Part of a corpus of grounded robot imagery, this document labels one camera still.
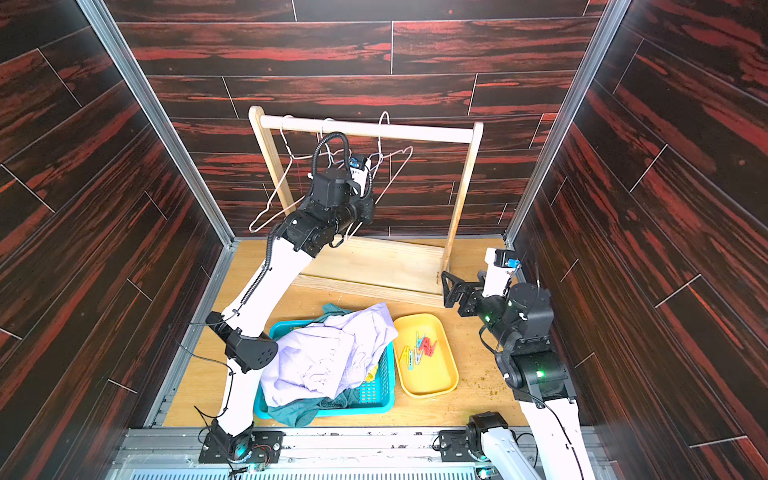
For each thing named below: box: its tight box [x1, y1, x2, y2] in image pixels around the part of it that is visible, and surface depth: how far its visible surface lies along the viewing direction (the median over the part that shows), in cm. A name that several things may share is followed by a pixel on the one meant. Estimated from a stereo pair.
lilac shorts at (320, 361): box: [260, 302, 399, 407], surface depth 76 cm
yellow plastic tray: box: [394, 313, 459, 399], surface depth 90 cm
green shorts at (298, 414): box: [267, 304, 360, 428], surface depth 69 cm
